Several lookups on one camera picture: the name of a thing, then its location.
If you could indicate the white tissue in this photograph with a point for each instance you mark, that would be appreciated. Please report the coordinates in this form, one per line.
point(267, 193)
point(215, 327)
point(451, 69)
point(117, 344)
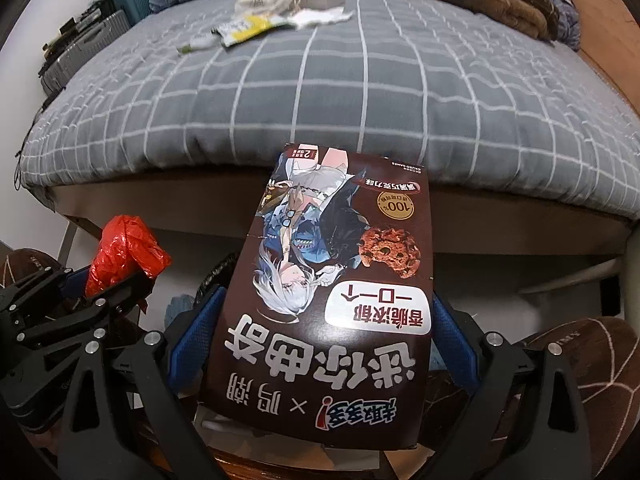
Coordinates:
point(320, 17)

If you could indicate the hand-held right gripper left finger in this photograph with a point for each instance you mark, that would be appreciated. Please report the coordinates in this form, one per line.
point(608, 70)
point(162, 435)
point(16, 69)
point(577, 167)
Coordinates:
point(195, 340)

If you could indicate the grey metal bed leg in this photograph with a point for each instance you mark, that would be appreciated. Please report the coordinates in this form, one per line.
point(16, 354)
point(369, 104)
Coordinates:
point(70, 240)

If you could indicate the yellow snack packet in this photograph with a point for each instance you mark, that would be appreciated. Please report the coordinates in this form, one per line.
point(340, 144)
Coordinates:
point(245, 30)

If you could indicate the wooden bed frame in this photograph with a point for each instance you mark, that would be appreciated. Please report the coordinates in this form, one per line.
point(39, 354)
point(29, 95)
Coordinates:
point(500, 230)

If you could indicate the brown cookie box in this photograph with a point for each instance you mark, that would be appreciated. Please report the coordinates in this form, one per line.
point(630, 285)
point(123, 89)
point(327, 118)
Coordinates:
point(310, 360)

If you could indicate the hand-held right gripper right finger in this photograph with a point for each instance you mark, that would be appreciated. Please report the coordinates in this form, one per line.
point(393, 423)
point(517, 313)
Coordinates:
point(452, 345)

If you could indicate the white metal bar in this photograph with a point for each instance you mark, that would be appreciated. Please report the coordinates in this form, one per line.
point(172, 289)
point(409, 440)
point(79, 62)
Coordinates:
point(575, 287)

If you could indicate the blue fuzzy slipper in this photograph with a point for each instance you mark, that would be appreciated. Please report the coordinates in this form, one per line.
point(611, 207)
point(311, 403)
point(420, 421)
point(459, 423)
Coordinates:
point(180, 307)

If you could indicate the red plastic bag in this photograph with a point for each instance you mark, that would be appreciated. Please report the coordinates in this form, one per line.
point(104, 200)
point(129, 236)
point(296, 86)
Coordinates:
point(125, 250)

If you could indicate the grey suitcase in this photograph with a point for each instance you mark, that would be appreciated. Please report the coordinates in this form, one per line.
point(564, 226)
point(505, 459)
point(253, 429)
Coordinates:
point(85, 50)

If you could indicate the black-lined trash bin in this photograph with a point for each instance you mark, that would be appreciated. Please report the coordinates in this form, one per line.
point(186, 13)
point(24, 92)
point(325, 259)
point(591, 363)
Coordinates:
point(217, 275)

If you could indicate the dark patterned cloth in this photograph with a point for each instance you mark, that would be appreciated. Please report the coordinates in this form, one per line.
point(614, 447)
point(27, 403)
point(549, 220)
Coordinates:
point(555, 0)

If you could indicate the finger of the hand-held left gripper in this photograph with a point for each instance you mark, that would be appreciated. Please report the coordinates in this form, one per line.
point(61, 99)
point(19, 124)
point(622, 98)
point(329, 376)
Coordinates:
point(115, 300)
point(77, 274)

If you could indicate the small white bottle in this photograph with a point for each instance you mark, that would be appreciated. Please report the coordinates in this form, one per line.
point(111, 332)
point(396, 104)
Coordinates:
point(200, 41)

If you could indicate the grey checked quilt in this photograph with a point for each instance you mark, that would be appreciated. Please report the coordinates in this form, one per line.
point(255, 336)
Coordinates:
point(350, 100)

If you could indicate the teal suitcase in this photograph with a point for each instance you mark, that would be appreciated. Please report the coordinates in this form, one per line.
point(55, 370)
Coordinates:
point(140, 0)

